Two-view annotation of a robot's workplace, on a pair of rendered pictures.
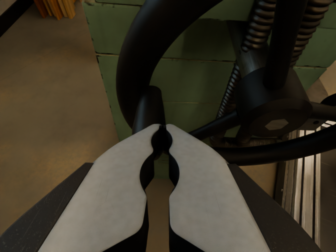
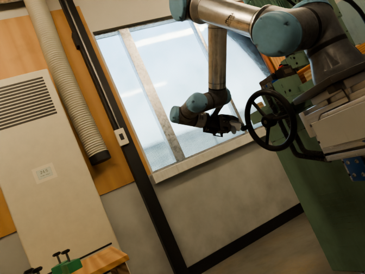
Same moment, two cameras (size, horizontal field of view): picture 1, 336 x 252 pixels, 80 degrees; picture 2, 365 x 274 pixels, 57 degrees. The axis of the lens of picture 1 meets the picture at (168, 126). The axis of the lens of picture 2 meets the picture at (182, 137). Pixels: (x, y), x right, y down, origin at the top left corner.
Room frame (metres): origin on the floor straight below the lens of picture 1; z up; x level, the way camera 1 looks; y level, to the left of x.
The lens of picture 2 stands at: (-0.85, -1.30, 0.74)
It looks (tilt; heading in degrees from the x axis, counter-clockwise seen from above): 6 degrees up; 65
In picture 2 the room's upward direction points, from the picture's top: 24 degrees counter-clockwise
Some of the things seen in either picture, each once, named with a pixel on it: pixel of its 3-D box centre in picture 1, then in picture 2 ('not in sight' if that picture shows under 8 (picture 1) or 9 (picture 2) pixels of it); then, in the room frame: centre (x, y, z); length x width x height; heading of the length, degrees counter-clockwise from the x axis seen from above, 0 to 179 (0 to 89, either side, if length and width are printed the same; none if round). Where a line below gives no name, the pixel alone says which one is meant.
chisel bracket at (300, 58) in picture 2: not in sight; (297, 63); (0.49, -0.05, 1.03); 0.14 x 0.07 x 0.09; 7
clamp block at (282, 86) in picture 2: not in sight; (282, 91); (0.28, -0.09, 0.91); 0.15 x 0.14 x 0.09; 97
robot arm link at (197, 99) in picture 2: not in sight; (197, 104); (-0.18, -0.12, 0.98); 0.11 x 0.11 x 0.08; 7
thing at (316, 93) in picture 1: (302, 102); not in sight; (0.37, -0.33, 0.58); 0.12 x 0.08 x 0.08; 7
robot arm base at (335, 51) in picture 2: not in sight; (333, 60); (0.00, -0.64, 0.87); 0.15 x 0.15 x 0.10
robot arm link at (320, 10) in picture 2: not in sight; (313, 25); (-0.01, -0.64, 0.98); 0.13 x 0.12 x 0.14; 7
